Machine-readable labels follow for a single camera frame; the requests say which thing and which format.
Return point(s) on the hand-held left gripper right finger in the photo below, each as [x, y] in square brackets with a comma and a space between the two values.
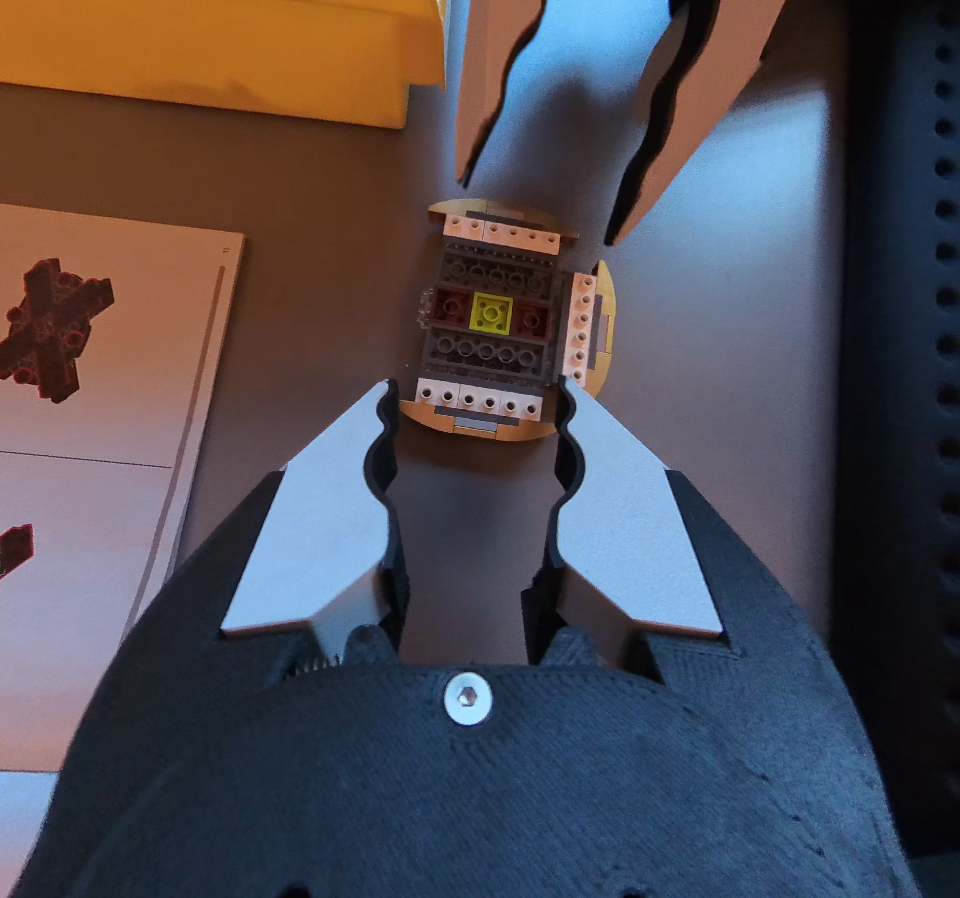
[637, 538]

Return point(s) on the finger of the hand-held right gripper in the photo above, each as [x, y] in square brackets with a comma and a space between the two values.
[495, 13]
[735, 28]

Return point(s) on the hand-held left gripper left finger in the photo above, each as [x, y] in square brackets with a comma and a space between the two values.
[307, 538]

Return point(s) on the toy brick model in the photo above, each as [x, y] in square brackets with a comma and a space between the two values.
[491, 313]

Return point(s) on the grey desk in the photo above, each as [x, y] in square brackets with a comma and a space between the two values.
[315, 178]

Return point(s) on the printed instruction sheet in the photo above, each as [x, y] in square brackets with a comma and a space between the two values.
[112, 538]

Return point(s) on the black perforated panel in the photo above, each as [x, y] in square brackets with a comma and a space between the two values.
[900, 388]

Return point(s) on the yellow plastic bin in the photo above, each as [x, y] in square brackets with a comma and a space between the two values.
[187, 36]

